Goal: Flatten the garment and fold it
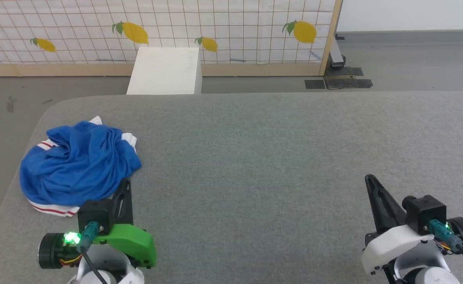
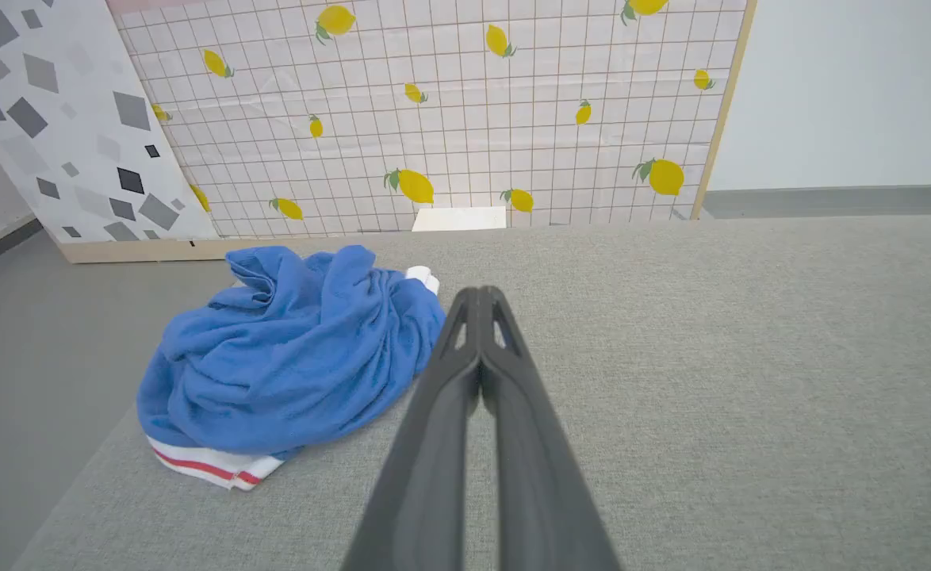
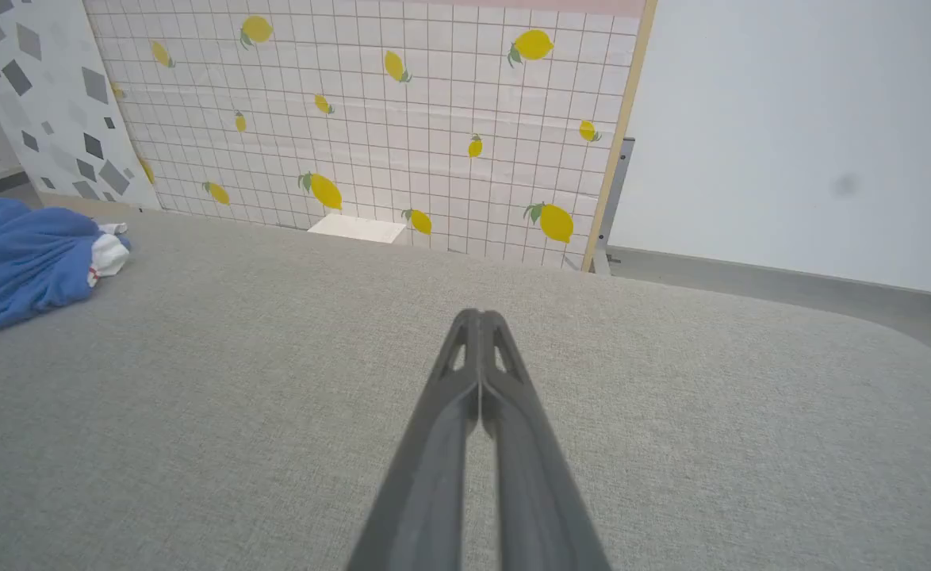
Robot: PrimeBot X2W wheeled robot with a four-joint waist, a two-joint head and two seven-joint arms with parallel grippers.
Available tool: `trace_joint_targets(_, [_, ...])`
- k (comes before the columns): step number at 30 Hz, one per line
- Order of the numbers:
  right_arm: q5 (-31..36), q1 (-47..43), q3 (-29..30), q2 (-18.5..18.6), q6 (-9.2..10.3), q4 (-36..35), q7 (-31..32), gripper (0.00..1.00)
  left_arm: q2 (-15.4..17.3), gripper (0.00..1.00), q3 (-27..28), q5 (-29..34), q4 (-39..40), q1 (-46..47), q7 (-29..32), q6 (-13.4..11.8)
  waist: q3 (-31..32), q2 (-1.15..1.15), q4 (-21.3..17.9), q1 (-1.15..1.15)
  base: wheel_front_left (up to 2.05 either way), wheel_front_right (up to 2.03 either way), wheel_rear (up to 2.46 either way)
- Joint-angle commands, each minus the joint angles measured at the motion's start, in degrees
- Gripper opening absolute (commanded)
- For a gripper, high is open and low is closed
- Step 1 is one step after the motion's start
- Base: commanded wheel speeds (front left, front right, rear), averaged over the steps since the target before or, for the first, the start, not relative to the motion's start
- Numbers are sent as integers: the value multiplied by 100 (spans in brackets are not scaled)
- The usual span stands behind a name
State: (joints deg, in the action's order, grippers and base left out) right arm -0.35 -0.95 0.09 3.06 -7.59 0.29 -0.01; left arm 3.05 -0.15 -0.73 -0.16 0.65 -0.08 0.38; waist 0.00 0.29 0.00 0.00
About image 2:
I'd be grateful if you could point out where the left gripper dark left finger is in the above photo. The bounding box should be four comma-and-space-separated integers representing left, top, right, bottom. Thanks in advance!
341, 286, 481, 571

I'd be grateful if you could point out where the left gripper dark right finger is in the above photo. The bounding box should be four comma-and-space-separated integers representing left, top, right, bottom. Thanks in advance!
481, 286, 622, 571

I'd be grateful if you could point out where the blue basketball jersey white trim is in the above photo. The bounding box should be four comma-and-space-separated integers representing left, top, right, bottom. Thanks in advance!
136, 244, 447, 492

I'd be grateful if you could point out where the grey fabric sofa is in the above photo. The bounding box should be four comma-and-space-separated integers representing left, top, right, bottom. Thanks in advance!
10, 214, 931, 571

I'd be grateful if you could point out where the lemon print grid panel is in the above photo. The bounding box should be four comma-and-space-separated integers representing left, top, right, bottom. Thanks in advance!
57, 0, 758, 264

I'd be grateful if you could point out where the grey terrazzo print panel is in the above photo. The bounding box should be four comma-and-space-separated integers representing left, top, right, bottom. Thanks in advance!
0, 0, 220, 243

